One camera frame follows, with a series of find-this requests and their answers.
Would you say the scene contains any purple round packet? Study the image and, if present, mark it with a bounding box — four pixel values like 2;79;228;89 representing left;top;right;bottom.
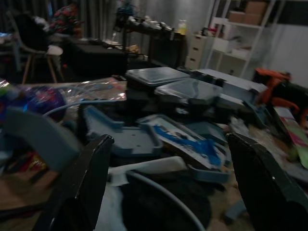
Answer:
26;86;68;119

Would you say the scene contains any yellow bottle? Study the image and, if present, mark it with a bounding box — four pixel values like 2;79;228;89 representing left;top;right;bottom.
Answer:
176;19;189;35

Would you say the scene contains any chair with wooden legs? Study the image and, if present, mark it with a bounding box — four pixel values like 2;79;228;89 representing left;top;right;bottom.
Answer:
6;11;65;83

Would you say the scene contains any white drawer cabinet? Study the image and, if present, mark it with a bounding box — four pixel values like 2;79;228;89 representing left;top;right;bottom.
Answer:
186;33;208;71

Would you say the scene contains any white grey flat box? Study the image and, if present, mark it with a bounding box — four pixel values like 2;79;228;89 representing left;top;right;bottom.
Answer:
194;68;268;97

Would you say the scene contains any colourful patterned garment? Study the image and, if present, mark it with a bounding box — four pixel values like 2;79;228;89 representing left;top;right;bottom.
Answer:
51;3;80;35

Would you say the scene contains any black low cabinet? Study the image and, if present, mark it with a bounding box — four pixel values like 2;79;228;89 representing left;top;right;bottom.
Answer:
64;38;128;76

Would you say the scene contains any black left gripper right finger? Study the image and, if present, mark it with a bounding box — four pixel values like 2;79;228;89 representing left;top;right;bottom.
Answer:
225;133;308;231

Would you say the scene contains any clear plastic wrap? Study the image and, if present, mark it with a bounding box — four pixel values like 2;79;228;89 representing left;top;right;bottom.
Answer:
0;80;128;121

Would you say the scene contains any orange power tool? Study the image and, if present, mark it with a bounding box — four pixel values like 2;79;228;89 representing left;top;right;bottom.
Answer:
254;67;308;124

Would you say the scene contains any black side table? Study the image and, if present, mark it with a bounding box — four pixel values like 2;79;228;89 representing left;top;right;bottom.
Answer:
122;23;188;71

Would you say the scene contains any grey blue plastic tray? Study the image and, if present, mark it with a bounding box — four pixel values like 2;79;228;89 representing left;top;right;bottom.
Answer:
81;105;165;157

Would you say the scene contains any tray with blue sheet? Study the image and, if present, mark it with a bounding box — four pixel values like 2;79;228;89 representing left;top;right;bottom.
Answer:
138;114;232;184

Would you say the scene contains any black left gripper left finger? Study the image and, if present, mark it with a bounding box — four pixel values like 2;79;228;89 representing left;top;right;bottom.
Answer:
32;134;115;231

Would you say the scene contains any grey cable loop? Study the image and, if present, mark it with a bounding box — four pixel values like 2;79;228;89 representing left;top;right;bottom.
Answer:
107;168;205;231

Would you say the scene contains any white metal shelf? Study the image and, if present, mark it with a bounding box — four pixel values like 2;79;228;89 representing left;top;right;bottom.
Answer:
206;0;274;80

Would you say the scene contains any cardboard box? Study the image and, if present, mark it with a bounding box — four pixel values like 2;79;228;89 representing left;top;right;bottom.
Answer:
228;0;268;26

